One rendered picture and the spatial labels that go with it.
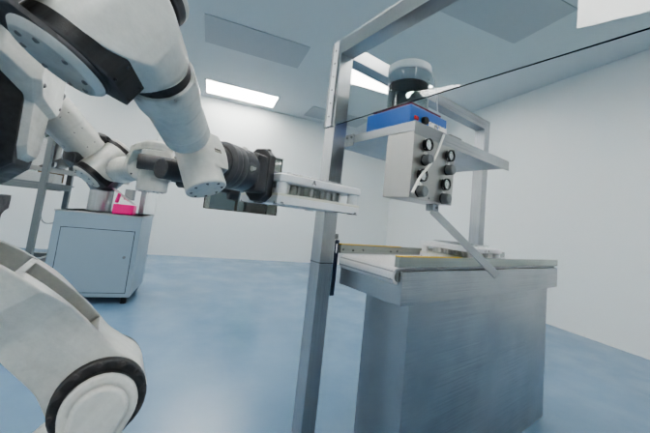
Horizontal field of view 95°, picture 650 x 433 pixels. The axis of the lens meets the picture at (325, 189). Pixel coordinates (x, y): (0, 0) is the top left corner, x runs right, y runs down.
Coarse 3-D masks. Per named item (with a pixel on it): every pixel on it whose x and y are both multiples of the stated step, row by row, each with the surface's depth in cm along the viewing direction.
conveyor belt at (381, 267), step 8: (344, 256) 108; (352, 256) 106; (360, 256) 109; (368, 256) 111; (376, 256) 115; (384, 256) 118; (392, 256) 121; (344, 264) 106; (352, 264) 103; (360, 264) 100; (368, 264) 97; (376, 264) 95; (384, 264) 95; (392, 264) 97; (360, 272) 100; (368, 272) 96; (376, 272) 93; (384, 272) 91; (392, 272) 89; (384, 280) 92; (392, 280) 88
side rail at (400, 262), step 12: (396, 264) 88; (408, 264) 90; (420, 264) 93; (432, 264) 97; (444, 264) 101; (456, 264) 105; (468, 264) 110; (492, 264) 120; (504, 264) 126; (516, 264) 133; (528, 264) 141; (540, 264) 149; (552, 264) 159
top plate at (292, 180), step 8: (280, 176) 67; (288, 176) 68; (296, 176) 70; (288, 184) 71; (296, 184) 70; (304, 184) 71; (320, 184) 73; (328, 184) 75; (336, 184) 76; (336, 192) 79; (344, 192) 78; (352, 192) 79; (360, 192) 81
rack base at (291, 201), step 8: (272, 192) 69; (240, 200) 86; (248, 200) 81; (272, 200) 68; (280, 200) 67; (288, 200) 68; (296, 200) 69; (304, 200) 71; (312, 200) 72; (320, 200) 73; (296, 208) 93; (304, 208) 82; (312, 208) 72; (320, 208) 73; (328, 208) 75; (336, 208) 76; (344, 208) 78; (352, 208) 79
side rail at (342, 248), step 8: (344, 248) 110; (352, 248) 113; (360, 248) 115; (368, 248) 117; (376, 248) 120; (384, 248) 123; (392, 248) 125; (400, 248) 129; (408, 248) 132; (416, 248) 135; (488, 256) 174; (504, 256) 185
